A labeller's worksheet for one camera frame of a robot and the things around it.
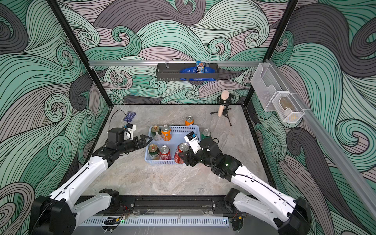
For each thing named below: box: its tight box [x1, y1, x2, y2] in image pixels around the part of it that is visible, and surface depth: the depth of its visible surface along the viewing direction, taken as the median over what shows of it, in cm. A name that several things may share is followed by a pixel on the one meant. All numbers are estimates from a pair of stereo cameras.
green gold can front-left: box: [147, 143, 161, 161], surface depth 85 cm
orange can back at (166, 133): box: [161, 124, 172, 142], surface depth 94 cm
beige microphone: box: [217, 90, 230, 118], surface depth 90 cm
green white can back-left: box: [150, 125, 162, 142], surface depth 94 cm
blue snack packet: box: [180, 61, 216, 82], surface depth 94 cm
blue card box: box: [123, 111, 137, 122], surface depth 113 cm
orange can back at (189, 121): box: [185, 115, 195, 126], surface depth 100 cm
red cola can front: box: [159, 144, 172, 161], surface depth 84 cm
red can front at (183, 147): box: [174, 142, 190, 165], surface depth 72 cm
